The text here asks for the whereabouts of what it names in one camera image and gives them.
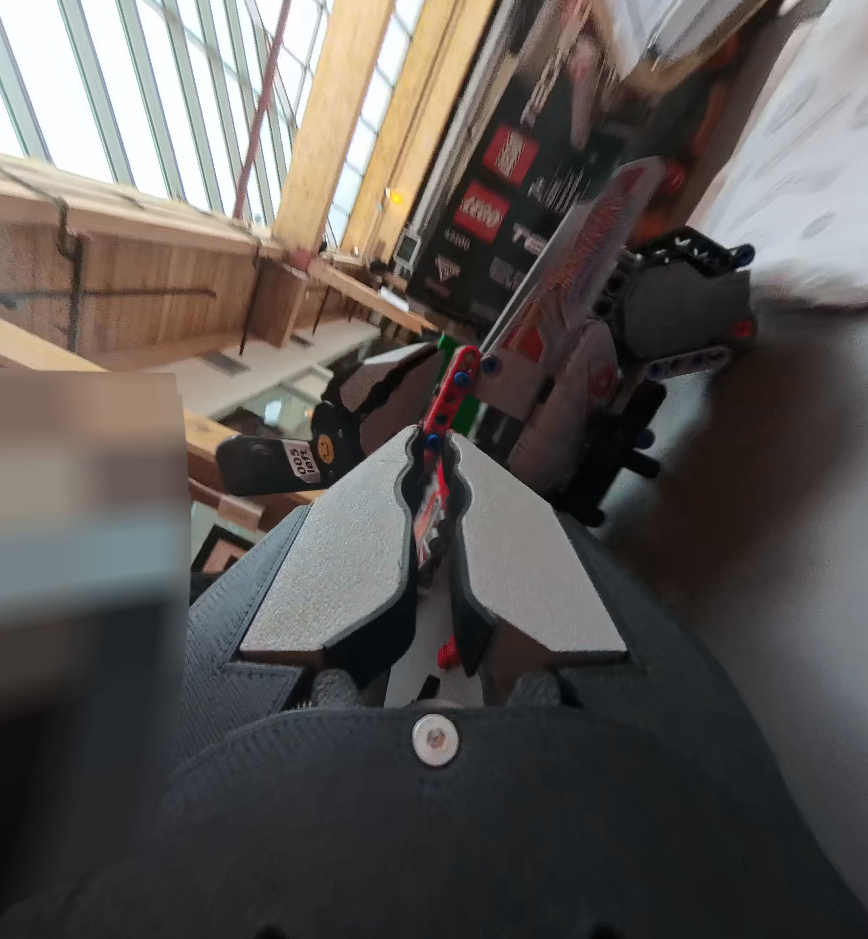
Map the green plastic bin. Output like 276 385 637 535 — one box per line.
437 334 495 435

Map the grey red brick vehicle model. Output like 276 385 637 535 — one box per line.
478 156 759 528

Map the short red holed brick beam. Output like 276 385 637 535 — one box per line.
421 345 483 452

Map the black cardboard set box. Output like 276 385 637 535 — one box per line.
405 0 743 327

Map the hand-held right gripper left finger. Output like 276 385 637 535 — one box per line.
239 425 419 667

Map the printed white paper bag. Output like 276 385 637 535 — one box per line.
698 0 868 309

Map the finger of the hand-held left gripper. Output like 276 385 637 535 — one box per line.
335 343 436 413
359 352 446 459

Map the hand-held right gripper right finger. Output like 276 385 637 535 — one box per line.
447 433 628 674

